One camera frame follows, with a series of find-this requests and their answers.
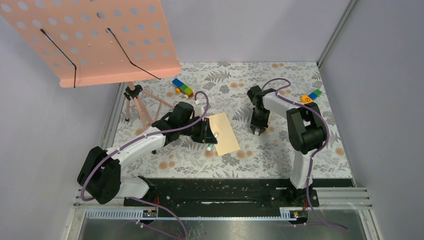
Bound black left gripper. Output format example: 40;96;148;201
180;116;217;144

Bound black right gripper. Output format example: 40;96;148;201
250;107;271;135

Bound white green glue stick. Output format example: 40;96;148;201
206;132;219;152

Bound cream envelope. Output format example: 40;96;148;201
208;112;241;156

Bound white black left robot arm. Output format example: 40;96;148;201
76;102;218;206

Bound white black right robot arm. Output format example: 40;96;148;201
247;85;329;206

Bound floral patterned table mat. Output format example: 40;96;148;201
112;62;353;179

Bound multicolour toy block car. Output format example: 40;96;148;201
172;78;194;99

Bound yellow blue green toy blocks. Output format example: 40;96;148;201
300;89;323;104

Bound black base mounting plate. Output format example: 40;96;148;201
144;178;307;218

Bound pink tripod music stand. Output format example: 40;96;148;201
0;0;182;130

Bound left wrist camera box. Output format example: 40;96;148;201
193;100;206;117

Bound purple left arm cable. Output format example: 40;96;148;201
80;91;211;240

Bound aluminium frame rail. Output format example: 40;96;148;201
65;185;383;240

